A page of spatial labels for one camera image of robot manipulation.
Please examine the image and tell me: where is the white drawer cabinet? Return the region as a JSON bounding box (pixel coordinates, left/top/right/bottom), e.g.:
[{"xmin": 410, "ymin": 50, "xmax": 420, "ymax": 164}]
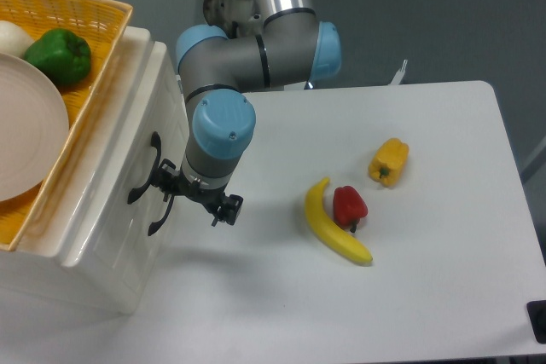
[{"xmin": 0, "ymin": 26, "xmax": 191, "ymax": 316}]

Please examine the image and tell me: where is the yellow woven basket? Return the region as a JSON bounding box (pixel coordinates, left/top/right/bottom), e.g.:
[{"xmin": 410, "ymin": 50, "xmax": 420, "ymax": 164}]
[{"xmin": 0, "ymin": 0, "xmax": 134, "ymax": 252}]

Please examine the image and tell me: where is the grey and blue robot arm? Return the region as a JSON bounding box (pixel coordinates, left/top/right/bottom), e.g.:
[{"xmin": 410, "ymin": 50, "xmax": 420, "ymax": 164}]
[{"xmin": 146, "ymin": 0, "xmax": 342, "ymax": 224}]

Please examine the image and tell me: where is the yellow banana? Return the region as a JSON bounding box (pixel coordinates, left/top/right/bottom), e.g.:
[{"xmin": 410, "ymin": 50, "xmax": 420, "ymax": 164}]
[{"xmin": 304, "ymin": 177, "xmax": 373, "ymax": 266}]

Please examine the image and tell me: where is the pink round plate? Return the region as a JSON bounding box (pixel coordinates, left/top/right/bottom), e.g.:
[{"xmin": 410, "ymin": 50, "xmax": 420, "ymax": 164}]
[{"xmin": 1, "ymin": 54, "xmax": 69, "ymax": 201}]

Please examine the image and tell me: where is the black corner clamp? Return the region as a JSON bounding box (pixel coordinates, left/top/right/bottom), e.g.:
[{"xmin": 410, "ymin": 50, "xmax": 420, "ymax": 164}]
[{"xmin": 526, "ymin": 300, "xmax": 546, "ymax": 344}]

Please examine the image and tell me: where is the red bell pepper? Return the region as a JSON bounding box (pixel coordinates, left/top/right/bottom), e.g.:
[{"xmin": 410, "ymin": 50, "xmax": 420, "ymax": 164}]
[{"xmin": 333, "ymin": 186, "xmax": 369, "ymax": 234}]

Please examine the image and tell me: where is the green bell pepper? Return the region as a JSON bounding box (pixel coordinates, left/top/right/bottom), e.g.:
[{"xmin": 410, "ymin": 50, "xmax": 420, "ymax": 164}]
[{"xmin": 23, "ymin": 28, "xmax": 91, "ymax": 86}]

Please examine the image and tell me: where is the white drawer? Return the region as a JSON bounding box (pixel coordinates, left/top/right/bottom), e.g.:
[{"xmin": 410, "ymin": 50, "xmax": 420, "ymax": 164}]
[
  {"xmin": 119, "ymin": 130, "xmax": 173, "ymax": 314},
  {"xmin": 61, "ymin": 42, "xmax": 188, "ymax": 275}
]

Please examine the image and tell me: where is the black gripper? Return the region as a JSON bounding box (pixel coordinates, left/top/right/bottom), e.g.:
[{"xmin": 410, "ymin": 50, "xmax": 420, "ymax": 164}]
[{"xmin": 151, "ymin": 159, "xmax": 243, "ymax": 227}]

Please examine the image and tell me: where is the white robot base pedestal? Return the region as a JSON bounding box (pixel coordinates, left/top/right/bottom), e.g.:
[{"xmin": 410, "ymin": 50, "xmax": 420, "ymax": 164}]
[{"xmin": 202, "ymin": 0, "xmax": 263, "ymax": 38}]

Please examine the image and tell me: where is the white bracket behind table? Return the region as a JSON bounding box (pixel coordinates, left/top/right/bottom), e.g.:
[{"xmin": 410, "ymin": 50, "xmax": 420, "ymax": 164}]
[{"xmin": 388, "ymin": 59, "xmax": 408, "ymax": 86}]

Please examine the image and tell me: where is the white onion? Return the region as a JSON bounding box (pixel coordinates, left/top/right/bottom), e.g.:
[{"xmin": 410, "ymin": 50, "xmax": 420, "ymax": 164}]
[{"xmin": 0, "ymin": 20, "xmax": 34, "ymax": 58}]

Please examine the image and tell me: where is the yellow bell pepper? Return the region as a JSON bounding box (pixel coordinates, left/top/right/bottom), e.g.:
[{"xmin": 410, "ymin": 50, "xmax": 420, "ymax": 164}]
[{"xmin": 368, "ymin": 138, "xmax": 410, "ymax": 188}]

